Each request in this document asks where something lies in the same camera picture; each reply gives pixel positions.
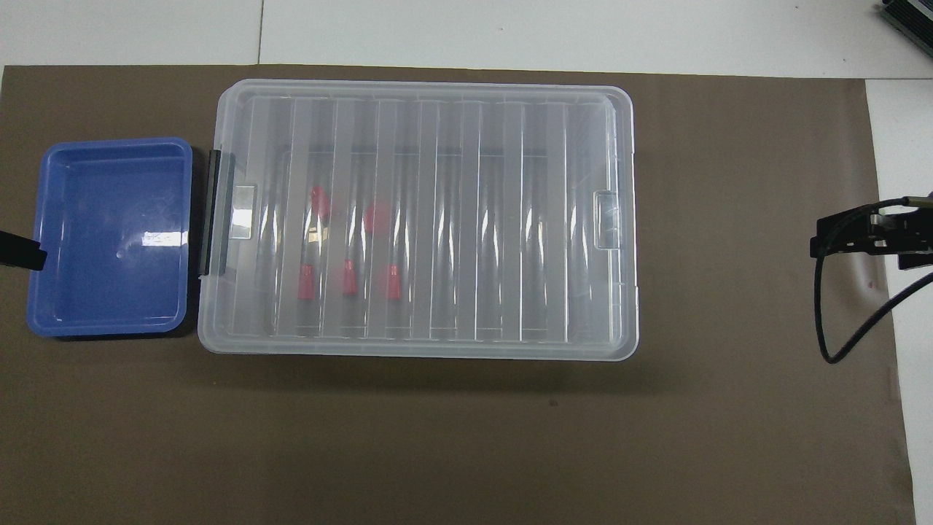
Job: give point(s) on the black ridged box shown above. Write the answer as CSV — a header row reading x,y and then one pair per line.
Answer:
x,y
911,18

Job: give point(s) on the clear plastic storage box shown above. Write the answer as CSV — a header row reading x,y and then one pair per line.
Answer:
x,y
437,240

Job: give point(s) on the black box latch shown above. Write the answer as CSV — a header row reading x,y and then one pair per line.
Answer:
x,y
213,219

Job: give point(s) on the blue plastic tray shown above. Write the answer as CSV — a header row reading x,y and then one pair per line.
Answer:
x,y
109,197

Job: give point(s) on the red block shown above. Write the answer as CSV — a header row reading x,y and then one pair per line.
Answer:
x,y
306,283
350,278
377,217
319,204
393,283

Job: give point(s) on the brown table mat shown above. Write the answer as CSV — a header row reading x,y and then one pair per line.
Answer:
x,y
466,445

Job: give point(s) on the clear ribbed plastic lid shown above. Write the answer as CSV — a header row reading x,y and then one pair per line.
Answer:
x,y
510,219

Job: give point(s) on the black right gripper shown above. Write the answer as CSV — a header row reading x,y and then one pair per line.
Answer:
x,y
907,222

